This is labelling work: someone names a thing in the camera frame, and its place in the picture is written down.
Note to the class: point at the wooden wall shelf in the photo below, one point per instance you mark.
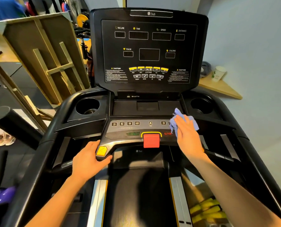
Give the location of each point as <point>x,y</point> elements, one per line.
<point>124,2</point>

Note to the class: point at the person's left hand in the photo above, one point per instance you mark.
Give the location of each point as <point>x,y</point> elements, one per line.
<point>87,163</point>

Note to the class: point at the yellow padded bar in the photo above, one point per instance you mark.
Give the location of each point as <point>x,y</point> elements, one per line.
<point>206,210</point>

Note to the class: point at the person's right hand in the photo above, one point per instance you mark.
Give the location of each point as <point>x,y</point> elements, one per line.
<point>189,139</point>

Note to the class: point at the black exercise bike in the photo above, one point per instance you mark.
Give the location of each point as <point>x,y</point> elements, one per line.
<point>82,33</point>

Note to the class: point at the large wooden easel board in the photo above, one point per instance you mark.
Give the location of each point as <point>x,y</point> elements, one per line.
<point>19,37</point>

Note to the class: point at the person's left forearm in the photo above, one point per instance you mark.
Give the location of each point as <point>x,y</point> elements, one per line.
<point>55,205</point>

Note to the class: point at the white cabinet door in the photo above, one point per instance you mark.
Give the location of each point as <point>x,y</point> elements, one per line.
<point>159,3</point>

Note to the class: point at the yellow weight plate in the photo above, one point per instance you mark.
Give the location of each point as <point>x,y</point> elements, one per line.
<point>81,20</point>

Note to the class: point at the red safety key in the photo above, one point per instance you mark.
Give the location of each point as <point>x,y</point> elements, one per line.
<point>151,140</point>

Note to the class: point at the purple plastic item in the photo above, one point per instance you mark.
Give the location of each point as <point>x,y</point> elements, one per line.
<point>4,196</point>

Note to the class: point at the black foam roller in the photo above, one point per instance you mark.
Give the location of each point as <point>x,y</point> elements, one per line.
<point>12,126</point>

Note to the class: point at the wooden corner shelf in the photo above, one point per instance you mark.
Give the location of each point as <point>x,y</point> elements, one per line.
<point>219,88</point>

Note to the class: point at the grey crumpled cloth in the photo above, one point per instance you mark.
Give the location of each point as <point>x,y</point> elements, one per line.
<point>204,68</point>

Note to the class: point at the blue cleaning cloth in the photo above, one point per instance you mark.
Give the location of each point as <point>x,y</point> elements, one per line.
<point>173,125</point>

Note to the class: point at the white paper cup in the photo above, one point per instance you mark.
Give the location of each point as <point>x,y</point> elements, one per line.
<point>218,73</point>

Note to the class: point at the wooden easel frame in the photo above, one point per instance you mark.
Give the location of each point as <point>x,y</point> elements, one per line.
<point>15,92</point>

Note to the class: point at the person's right forearm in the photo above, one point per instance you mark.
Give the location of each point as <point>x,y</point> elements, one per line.
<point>237,198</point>

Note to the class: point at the pair of light sneakers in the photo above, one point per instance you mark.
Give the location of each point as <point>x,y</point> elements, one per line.
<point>3,139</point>

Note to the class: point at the grey treadmill control panel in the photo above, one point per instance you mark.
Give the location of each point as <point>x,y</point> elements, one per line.
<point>131,130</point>

